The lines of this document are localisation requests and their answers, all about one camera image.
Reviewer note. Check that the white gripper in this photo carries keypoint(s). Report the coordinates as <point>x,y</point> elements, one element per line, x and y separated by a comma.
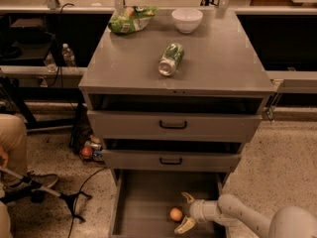
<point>199,210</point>

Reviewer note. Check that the orange fruit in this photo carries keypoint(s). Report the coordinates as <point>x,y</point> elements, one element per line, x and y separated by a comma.
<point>176,214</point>

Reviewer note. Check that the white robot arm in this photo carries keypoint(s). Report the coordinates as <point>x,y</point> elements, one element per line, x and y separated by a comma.
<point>288,222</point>

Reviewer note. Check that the grey open bottom drawer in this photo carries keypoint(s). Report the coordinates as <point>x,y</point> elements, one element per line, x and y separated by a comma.
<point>145,198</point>

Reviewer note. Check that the grey middle drawer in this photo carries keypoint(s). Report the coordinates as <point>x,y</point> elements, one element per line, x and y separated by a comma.
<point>170,161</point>

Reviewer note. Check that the grey metal drawer cabinet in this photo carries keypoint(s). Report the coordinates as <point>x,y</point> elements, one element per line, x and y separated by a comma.
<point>220,73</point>

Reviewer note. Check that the grey top drawer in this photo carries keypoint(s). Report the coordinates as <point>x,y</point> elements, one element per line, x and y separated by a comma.
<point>174,126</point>

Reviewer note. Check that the person hand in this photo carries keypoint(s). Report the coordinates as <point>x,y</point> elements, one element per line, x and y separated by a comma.
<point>4,157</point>

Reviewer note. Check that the can on floor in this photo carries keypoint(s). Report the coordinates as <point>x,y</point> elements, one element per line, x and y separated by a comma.
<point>93,145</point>

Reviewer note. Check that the red apple on floor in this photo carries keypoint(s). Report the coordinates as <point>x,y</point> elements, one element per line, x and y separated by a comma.
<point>86,153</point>

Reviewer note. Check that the black grabber tool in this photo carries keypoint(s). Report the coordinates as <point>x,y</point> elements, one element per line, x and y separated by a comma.
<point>34,185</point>

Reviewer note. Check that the grey sneaker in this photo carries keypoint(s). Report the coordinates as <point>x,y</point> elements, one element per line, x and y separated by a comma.
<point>48,180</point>

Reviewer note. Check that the green soda can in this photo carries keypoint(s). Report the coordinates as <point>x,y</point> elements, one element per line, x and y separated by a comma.
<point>170,59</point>

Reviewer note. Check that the white ceramic bowl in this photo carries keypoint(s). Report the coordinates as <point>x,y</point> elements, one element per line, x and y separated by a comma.
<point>186,20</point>

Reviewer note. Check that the person leg khaki trousers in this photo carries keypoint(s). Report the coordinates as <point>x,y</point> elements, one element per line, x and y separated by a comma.
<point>13,139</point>

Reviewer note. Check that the clear water bottle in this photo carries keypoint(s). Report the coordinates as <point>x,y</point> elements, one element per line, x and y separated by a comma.
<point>68,55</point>
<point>50,63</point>

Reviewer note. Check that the green chip bag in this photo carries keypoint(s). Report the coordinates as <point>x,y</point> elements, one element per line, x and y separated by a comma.
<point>132,19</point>

